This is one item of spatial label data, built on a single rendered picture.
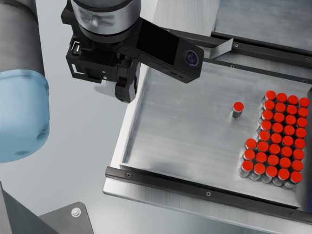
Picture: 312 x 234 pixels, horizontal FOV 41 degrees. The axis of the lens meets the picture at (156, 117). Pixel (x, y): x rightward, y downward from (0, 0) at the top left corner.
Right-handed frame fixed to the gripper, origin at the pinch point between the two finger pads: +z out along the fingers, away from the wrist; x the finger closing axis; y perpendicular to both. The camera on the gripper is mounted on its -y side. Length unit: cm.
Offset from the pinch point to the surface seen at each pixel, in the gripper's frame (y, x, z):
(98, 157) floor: 25, -22, 110
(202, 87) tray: -10.3, -15.6, 21.4
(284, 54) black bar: -26.1, -26.8, 19.6
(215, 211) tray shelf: -17.7, 9.8, 21.6
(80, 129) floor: 36, -32, 110
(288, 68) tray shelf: -27.8, -24.9, 21.6
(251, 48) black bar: -19.0, -26.7, 19.6
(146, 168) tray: -3.3, 5.6, 18.1
